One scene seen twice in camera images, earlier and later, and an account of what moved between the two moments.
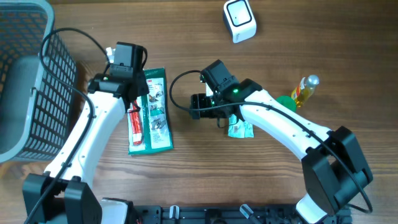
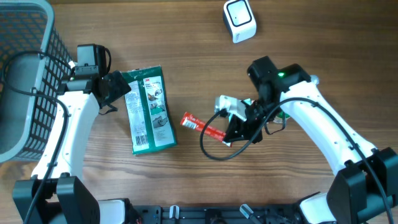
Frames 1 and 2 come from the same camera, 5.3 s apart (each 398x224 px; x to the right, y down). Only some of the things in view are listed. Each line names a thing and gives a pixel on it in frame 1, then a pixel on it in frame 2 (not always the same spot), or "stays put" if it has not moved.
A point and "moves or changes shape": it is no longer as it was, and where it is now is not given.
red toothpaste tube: (136, 125) -> (193, 121)
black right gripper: (198, 101) -> (246, 129)
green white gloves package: (153, 107) stays put
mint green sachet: (239, 129) moves or changes shape
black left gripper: (143, 79) -> (119, 85)
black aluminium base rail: (229, 214) stays put
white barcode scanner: (239, 19) stays put
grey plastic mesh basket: (37, 107) stays put
